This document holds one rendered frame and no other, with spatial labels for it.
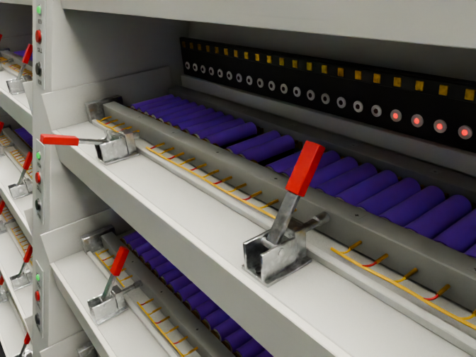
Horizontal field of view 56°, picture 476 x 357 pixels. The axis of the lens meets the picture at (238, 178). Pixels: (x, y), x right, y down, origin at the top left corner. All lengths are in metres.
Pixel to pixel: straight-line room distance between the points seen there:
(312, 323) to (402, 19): 0.16
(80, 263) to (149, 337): 0.20
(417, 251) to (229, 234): 0.14
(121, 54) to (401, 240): 0.49
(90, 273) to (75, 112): 0.22
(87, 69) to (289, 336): 0.48
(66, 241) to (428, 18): 0.60
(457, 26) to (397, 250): 0.14
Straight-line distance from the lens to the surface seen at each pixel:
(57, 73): 0.64
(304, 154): 0.29
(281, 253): 0.29
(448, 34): 0.21
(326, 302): 0.28
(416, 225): 0.32
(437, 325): 0.27
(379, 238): 0.30
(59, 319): 0.79
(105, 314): 0.59
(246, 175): 0.38
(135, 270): 0.62
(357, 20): 0.24
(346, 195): 0.35
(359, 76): 0.43
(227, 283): 0.32
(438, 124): 0.39
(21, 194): 0.96
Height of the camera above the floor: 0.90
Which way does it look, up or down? 17 degrees down
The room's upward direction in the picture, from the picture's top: 8 degrees clockwise
